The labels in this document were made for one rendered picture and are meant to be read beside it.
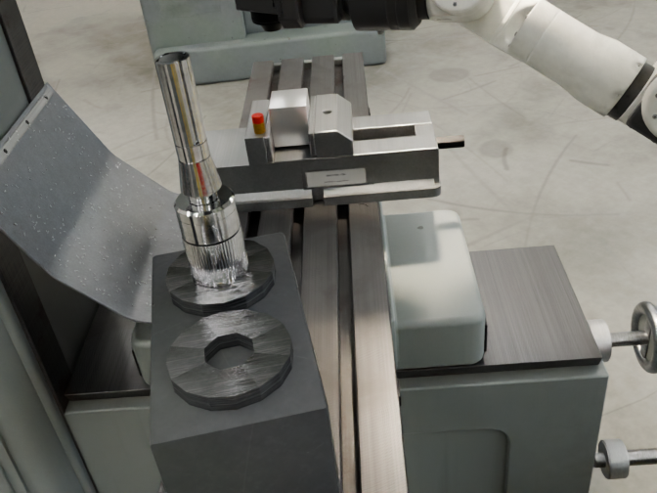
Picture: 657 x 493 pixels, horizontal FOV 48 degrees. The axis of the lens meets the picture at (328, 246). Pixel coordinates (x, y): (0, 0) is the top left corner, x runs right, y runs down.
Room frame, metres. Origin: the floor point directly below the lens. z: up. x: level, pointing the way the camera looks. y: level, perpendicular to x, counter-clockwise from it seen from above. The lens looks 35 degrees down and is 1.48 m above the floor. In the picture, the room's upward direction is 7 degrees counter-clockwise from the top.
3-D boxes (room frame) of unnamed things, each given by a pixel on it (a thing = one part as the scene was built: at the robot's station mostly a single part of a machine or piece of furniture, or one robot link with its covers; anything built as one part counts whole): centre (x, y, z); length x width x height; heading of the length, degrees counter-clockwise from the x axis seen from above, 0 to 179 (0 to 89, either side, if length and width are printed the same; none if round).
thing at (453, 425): (0.89, 0.01, 0.43); 0.80 x 0.30 x 0.60; 86
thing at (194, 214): (0.49, 0.09, 1.19); 0.05 x 0.05 x 0.01
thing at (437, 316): (0.89, 0.04, 0.79); 0.50 x 0.35 x 0.12; 86
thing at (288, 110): (0.96, 0.03, 1.03); 0.06 x 0.05 x 0.06; 176
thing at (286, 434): (0.44, 0.08, 1.03); 0.22 x 0.12 x 0.20; 7
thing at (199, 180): (0.49, 0.09, 1.25); 0.03 x 0.03 x 0.11
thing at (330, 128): (0.96, -0.02, 1.02); 0.12 x 0.06 x 0.04; 176
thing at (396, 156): (0.96, 0.00, 0.98); 0.35 x 0.15 x 0.11; 86
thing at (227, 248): (0.49, 0.09, 1.16); 0.05 x 0.05 x 0.06
